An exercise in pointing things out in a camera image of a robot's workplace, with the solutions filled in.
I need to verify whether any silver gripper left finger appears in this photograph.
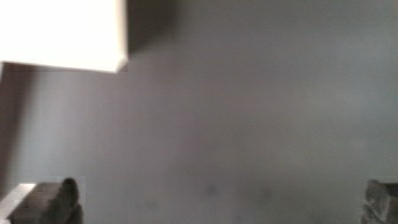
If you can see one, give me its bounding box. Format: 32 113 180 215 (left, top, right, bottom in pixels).
0 178 84 224

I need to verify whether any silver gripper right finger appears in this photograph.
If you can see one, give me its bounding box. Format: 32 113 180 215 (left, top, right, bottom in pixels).
361 180 398 224

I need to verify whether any white cabinet top block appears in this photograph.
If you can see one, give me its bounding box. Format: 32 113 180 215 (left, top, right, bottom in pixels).
0 0 128 73

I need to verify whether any white cabinet body box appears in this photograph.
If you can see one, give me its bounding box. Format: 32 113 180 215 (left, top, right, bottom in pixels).
0 0 398 224

